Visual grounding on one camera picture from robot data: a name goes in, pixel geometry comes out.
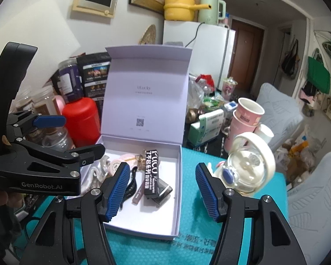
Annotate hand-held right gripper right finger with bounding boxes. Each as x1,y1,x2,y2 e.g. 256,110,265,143
195,162,307,265

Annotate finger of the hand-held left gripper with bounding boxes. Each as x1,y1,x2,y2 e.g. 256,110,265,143
6,110,67,138
8,138,107,178

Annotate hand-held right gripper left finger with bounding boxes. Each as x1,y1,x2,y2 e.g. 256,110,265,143
19,161,131,265

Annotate black hair claw clip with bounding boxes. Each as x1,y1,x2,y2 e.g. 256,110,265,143
120,168,138,210

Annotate translucent grey hair clip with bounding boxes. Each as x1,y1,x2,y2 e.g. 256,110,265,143
99,155,113,172

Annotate pearly wavy hair clip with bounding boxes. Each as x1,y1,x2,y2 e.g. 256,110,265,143
88,166,111,191

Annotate pink round cosmetic jar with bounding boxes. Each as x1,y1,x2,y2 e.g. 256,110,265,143
110,157,125,172

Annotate clear flower hair clip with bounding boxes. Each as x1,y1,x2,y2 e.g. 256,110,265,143
133,153,147,172

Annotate long black printed carton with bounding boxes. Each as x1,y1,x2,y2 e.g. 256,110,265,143
143,148,162,201

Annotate grey translucent square case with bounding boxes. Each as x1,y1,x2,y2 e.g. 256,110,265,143
152,178,173,203

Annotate white hinged gift box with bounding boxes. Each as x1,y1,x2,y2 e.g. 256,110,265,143
81,44,194,240

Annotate person's left hand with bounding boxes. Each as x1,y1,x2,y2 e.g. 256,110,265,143
0,188,25,211

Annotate group of clear plastic jars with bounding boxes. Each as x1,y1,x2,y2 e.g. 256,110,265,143
11,85,75,152

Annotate red canister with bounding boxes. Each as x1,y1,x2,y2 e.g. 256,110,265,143
62,97,102,148

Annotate teal bubble mat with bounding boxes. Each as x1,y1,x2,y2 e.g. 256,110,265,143
30,146,289,265

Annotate purple jar with white label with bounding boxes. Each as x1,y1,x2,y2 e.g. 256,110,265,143
58,59,83,102

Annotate cream water bottle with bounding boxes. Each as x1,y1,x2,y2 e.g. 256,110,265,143
207,132,276,199

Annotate green white carton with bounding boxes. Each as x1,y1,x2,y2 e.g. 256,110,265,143
188,109,225,147

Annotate black printed packages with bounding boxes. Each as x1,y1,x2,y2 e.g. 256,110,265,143
77,52,111,108

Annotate pink paper cup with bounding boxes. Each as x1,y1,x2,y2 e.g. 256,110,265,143
223,110,258,151
233,97,265,127

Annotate white cup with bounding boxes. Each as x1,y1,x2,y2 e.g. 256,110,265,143
255,124,274,145

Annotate clear plastic bag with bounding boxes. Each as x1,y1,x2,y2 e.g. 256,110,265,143
188,73,229,111

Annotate pile of plastic bags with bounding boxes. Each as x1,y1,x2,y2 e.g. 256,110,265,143
274,132,324,183

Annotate pink printed glass cup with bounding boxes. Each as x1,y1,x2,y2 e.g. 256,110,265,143
223,78,237,100

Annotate red bag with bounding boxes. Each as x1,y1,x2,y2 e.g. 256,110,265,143
196,74,216,87

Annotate brown door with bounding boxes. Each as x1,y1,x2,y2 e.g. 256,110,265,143
230,19,265,91

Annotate white fridge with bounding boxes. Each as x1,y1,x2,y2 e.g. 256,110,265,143
163,20,236,89

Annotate black hanging bag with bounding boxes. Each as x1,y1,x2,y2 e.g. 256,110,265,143
281,39,301,79

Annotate green tote bag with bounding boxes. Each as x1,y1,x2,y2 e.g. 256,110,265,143
307,56,331,94

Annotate yellow pot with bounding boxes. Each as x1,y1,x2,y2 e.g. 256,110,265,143
164,0,210,21

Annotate green electric kettle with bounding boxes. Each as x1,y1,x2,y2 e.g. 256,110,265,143
198,0,227,24

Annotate woven wall fan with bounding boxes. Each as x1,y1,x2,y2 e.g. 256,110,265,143
139,25,156,45

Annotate black power cable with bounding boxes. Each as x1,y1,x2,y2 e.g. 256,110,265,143
185,21,206,49

